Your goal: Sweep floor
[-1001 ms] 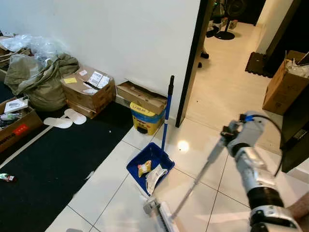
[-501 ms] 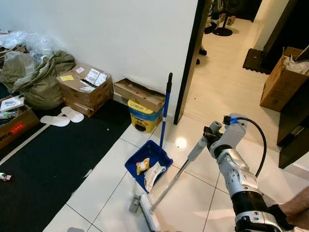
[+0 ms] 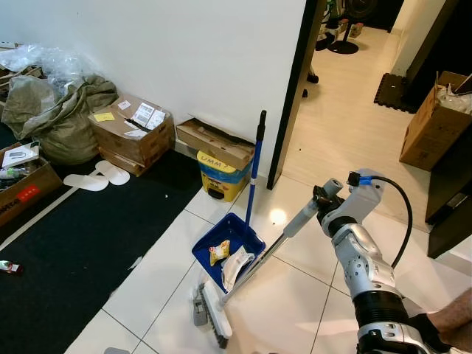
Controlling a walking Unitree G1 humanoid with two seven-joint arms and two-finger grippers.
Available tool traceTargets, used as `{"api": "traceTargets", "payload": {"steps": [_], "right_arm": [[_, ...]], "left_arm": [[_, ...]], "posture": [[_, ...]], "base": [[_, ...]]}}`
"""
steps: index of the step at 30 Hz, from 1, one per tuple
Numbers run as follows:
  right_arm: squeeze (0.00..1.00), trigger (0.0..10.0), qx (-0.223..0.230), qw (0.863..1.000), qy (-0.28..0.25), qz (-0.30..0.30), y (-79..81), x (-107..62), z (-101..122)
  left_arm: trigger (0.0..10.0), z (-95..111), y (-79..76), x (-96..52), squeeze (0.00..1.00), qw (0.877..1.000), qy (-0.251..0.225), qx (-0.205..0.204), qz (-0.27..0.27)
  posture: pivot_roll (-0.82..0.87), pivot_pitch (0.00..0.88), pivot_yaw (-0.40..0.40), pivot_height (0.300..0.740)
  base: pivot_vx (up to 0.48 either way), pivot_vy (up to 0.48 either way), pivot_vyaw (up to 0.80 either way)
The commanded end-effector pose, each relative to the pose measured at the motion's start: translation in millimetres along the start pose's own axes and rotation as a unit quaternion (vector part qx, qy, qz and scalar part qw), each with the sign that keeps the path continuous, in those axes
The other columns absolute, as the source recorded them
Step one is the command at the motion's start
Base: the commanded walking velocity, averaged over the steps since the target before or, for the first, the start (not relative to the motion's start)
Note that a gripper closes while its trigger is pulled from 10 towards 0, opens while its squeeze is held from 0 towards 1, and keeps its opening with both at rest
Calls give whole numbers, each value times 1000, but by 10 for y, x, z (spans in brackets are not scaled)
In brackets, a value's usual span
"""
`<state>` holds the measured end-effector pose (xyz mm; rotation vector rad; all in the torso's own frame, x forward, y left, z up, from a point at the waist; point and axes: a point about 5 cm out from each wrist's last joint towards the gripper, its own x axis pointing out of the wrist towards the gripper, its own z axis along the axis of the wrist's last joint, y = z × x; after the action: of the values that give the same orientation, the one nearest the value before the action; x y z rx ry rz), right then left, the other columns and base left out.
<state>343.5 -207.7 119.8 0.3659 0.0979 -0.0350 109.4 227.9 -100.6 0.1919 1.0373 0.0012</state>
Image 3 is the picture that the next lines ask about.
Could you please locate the silver handled white broom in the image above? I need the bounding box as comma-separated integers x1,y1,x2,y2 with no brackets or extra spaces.
192,178,344,350

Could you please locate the white floor strip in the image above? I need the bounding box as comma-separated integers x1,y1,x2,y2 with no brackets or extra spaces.
0,184,78,248

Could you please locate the yellow bucket with blue band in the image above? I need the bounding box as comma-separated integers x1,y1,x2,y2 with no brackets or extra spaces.
197,150,251,202

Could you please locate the white crumpled wrapper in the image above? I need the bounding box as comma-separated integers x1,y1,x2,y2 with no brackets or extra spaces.
221,247,257,292

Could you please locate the black door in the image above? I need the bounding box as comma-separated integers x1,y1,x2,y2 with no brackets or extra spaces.
426,125,472,259

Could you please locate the yellow snack packet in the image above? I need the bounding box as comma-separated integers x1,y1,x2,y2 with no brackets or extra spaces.
209,240,232,266

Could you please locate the small torn cardboard box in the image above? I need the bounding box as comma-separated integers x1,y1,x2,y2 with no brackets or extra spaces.
176,118,255,170

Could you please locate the small black foam mat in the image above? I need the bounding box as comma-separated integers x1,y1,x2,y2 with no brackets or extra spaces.
372,72,415,114

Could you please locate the tall open cardboard box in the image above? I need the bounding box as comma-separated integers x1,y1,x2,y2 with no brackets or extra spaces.
400,70,472,172

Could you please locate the black standing fan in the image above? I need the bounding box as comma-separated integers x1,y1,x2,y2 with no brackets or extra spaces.
327,0,378,56

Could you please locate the person in black shorts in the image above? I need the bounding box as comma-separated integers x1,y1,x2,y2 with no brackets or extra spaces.
408,288,472,354

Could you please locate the sealed cardboard box with labels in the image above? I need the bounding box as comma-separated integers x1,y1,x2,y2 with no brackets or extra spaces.
88,94,176,167

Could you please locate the black cabinet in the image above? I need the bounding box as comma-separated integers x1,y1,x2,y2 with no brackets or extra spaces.
404,0,472,100

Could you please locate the thin flattened cardboard box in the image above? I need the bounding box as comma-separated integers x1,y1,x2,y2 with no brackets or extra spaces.
96,147,152,178

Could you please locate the olive green fabric sack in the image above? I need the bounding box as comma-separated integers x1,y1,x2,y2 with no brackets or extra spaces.
4,74,119,164

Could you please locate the open cardboard box red label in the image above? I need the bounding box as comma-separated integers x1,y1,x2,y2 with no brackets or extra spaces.
0,144,63,229

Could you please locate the clear plastic bag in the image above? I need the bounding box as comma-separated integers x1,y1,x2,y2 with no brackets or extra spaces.
0,44,97,93

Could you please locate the white flat booklet box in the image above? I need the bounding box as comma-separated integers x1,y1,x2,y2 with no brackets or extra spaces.
1,144,39,168

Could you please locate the white green red tube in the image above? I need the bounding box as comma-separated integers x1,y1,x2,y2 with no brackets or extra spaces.
0,260,23,275

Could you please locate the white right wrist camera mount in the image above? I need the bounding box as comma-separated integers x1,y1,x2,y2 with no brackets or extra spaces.
341,171,386,222

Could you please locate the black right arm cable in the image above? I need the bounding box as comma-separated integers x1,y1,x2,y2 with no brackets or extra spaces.
348,171,414,270

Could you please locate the blue long handled dustpan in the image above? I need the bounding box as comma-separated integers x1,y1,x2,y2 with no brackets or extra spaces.
192,111,268,294

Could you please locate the black door frame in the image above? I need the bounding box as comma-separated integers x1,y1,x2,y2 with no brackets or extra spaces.
267,0,327,190

